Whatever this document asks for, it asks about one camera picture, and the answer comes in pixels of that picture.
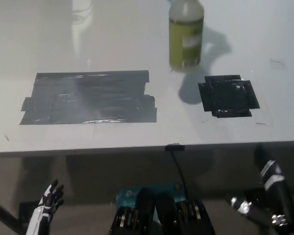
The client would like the black cable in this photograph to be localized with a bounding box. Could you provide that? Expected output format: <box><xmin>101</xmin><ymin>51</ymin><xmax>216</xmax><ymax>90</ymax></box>
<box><xmin>170</xmin><ymin>149</ymin><xmax>191</xmax><ymax>204</ymax></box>

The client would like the green label spray bottle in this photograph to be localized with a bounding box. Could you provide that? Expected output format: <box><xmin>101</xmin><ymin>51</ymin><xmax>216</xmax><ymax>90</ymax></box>
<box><xmin>168</xmin><ymin>0</ymin><xmax>205</xmax><ymax>73</ymax></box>

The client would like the large grey tape patch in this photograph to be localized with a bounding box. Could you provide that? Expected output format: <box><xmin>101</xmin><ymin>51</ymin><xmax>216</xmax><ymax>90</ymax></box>
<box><xmin>19</xmin><ymin>70</ymin><xmax>158</xmax><ymax>126</ymax></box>

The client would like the robot right hand white black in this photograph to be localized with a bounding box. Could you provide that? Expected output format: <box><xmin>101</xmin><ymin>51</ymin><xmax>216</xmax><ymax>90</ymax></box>
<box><xmin>229</xmin><ymin>145</ymin><xmax>294</xmax><ymax>229</ymax></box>

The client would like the teal router box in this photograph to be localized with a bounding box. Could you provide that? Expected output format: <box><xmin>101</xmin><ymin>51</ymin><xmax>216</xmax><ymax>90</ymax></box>
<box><xmin>116</xmin><ymin>180</ymin><xmax>187</xmax><ymax>221</ymax></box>

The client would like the black table edge clip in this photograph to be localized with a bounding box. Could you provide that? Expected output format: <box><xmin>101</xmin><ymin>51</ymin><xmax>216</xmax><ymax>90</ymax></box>
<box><xmin>165</xmin><ymin>144</ymin><xmax>186</xmax><ymax>151</ymax></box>

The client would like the black floor plate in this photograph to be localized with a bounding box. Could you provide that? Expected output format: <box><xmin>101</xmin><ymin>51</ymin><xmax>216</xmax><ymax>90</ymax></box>
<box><xmin>244</xmin><ymin>188</ymin><xmax>262</xmax><ymax>209</ymax></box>
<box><xmin>19</xmin><ymin>200</ymin><xmax>40</xmax><ymax>222</ymax></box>

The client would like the small black tape patch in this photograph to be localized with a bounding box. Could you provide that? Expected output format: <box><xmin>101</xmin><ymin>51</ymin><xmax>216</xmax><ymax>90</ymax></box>
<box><xmin>197</xmin><ymin>74</ymin><xmax>261</xmax><ymax>119</ymax></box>

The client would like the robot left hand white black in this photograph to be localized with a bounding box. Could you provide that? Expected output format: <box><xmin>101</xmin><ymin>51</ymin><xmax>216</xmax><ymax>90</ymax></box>
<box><xmin>26</xmin><ymin>179</ymin><xmax>65</xmax><ymax>235</ymax></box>

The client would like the black table leg bar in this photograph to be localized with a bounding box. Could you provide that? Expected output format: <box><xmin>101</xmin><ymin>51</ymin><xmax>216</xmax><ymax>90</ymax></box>
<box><xmin>0</xmin><ymin>195</ymin><xmax>18</xmax><ymax>223</ymax></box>

